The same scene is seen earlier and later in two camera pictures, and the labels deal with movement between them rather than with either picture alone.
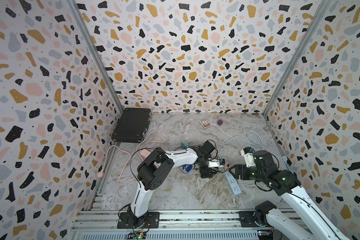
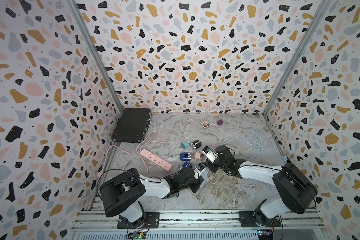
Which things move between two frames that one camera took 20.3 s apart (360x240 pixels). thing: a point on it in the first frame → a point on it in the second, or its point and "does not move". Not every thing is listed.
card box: [204, 122] does not move
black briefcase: [131, 125] does not move
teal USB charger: [185, 144] does not move
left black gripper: [204, 172] → [197, 184]
